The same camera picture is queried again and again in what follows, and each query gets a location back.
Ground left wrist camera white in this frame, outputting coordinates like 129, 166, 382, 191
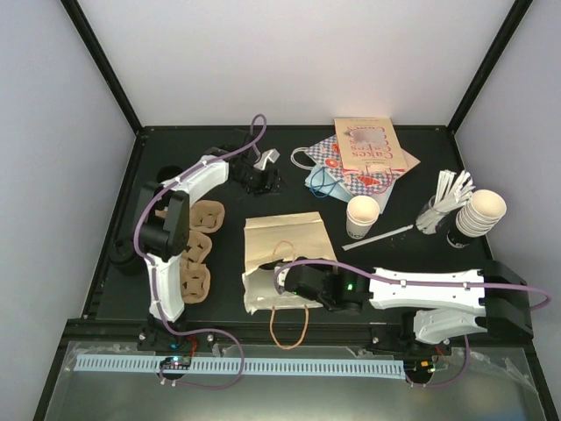
253, 148, 280, 171

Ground white stirrer packets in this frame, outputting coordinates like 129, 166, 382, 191
430, 170, 475, 216

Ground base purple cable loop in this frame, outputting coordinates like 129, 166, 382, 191
158, 328, 245, 390

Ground blue checkered paper bag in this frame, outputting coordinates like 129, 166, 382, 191
302, 135, 403, 196

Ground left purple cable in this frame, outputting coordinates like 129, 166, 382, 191
132, 113, 268, 339

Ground single white stirrer packet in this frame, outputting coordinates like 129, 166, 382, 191
342, 225, 414, 251

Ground clear stirrer holder cup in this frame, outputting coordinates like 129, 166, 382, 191
415, 196, 448, 235

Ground kraft paper bag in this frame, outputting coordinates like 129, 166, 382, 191
242, 211, 336, 351

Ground pulp cup carrier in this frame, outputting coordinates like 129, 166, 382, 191
189, 200, 225, 233
180, 231, 212, 304

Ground light blue paper bag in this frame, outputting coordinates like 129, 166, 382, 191
304, 166, 394, 213

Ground small circuit board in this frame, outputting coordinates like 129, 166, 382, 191
160, 356, 192, 370

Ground black lid stack left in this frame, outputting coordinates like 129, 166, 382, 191
108, 239, 144, 276

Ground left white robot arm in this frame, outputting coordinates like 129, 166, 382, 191
132, 147, 282, 350

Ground pink cakes paper bag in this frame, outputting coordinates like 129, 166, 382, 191
334, 118, 420, 176

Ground light blue cable duct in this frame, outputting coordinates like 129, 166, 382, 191
74, 354, 405, 380

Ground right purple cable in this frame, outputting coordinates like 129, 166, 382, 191
273, 258, 552, 311

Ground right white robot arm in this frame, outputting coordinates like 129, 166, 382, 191
273, 258, 534, 353

